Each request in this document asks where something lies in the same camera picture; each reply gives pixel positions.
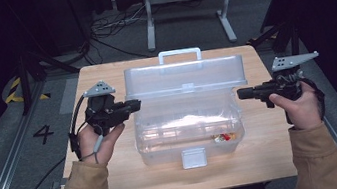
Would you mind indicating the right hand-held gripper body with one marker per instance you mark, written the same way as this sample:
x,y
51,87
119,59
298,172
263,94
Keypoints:
x,y
284,85

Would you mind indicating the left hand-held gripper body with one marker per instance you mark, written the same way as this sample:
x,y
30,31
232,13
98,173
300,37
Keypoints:
x,y
103,112

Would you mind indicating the round gold tin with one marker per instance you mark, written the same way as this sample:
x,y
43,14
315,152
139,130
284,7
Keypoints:
x,y
223,138

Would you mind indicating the clear plastic storage box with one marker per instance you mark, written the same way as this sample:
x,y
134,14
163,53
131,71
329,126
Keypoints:
x,y
189,111

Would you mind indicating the person's left hand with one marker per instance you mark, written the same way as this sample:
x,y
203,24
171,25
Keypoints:
x,y
98,143

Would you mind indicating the person's right hand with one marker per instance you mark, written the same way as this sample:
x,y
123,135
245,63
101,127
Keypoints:
x,y
303,111

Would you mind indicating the black tripod stand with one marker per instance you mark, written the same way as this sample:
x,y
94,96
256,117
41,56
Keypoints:
x,y
293,38
24,82

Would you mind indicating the yellow black hazard tape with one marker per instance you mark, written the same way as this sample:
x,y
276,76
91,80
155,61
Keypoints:
x,y
12,96

